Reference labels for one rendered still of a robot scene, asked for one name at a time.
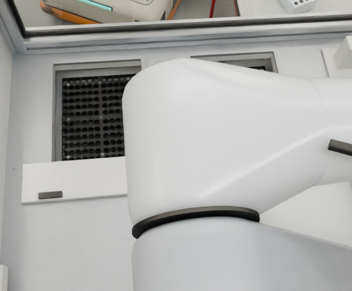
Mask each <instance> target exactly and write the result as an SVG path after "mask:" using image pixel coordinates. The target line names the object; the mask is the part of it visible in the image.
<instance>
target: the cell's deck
mask: <svg viewBox="0 0 352 291"><path fill-rule="evenodd" d="M344 39H345V37H339V38H318V39H298V40H277V41H266V42H246V43H225V44H204V45H193V46H173V47H152V48H131V49H120V50H100V51H79V52H68V53H48V54H25V55H21V53H18V55H13V58H12V76H11V86H10V105H9V124H8V143H7V153H6V171H5V190H4V200H3V218H2V237H1V256H0V264H2V265H4V266H6V267H8V289H7V291H133V277H132V258H131V256H132V250H133V245H134V243H135V242H136V240H137V239H136V238H134V237H133V236H132V227H133V226H134V225H133V224H132V222H131V219H130V216H129V210H128V196H127V195H126V196H113V197H99V198H91V199H78V200H65V201H57V202H44V203H31V204H22V203H21V185H22V171H23V164H30V163H46V162H54V142H55V71H56V70H73V69H93V68H112V67H123V66H141V70H143V69H145V68H147V59H156V63H158V62H162V61H165V60H169V59H176V58H177V57H186V58H198V59H204V60H207V61H230V60H240V59H260V58H271V62H272V66H273V70H274V73H280V74H285V75H289V76H295V77H301V78H305V79H306V78H314V77H329V76H328V72H327V69H326V66H325V62H324V58H323V55H322V52H321V49H326V48H337V47H340V45H341V44H342V42H343V40H344ZM351 184H352V181H351Z"/></svg>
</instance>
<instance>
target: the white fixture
mask: <svg viewBox="0 0 352 291"><path fill-rule="evenodd" d="M321 52H322V55H323V58H324V62H325V66H326V69H327V72H328V76H329V77H352V36H347V37H345V39H344V40H343V42H342V44H341V45H340V47H337V48H322V49H321Z"/></svg>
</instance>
